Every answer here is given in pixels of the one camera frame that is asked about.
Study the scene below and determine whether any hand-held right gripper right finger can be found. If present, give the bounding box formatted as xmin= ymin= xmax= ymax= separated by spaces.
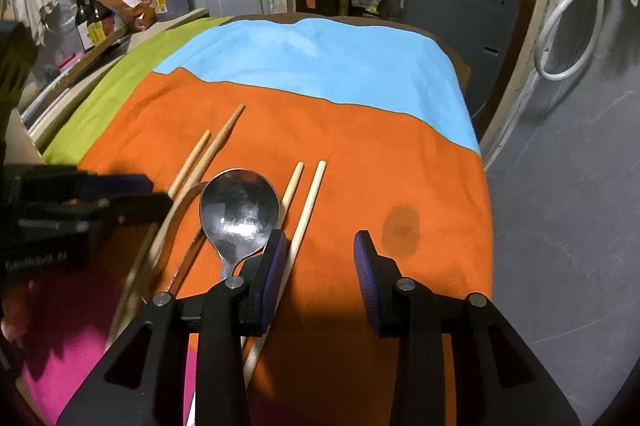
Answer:
xmin=353 ymin=230 xmax=583 ymax=426

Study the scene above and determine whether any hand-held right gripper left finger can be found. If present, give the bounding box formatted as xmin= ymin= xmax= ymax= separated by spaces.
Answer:
xmin=55 ymin=229 xmax=290 ymax=426

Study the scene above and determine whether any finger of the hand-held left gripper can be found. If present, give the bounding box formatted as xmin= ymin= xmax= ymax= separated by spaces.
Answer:
xmin=82 ymin=192 xmax=174 ymax=228
xmin=75 ymin=173 xmax=154 ymax=203

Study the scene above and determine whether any large metal spoon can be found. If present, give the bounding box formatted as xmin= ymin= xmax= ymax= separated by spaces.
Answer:
xmin=199 ymin=168 xmax=281 ymax=287

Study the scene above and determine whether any metal peeler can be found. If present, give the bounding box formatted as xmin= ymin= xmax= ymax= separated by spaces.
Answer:
xmin=165 ymin=181 xmax=210 ymax=294

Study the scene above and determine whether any striped colourful cloth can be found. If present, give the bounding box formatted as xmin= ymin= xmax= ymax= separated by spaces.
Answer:
xmin=20 ymin=19 xmax=496 ymax=426

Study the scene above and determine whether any dark bottle white label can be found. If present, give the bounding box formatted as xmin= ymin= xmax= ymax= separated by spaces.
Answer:
xmin=75 ymin=0 xmax=94 ymax=52

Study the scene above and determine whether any dark sauce bottle yellow label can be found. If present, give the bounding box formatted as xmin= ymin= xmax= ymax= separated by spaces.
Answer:
xmin=85 ymin=0 xmax=115 ymax=48

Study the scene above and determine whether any brown packet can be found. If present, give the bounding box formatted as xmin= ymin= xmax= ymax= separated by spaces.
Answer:
xmin=95 ymin=0 xmax=159 ymax=32

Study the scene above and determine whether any hanging white rag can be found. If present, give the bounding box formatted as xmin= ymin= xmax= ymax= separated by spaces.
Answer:
xmin=15 ymin=0 xmax=59 ymax=48

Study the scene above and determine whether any grey cabinet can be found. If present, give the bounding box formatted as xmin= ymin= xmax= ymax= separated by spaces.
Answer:
xmin=400 ymin=0 xmax=521 ymax=108

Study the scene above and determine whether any door frame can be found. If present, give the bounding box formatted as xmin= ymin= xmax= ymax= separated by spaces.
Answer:
xmin=270 ymin=0 xmax=576 ymax=168

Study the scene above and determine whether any white hose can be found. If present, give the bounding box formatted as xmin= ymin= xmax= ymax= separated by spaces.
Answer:
xmin=532 ymin=0 xmax=609 ymax=82

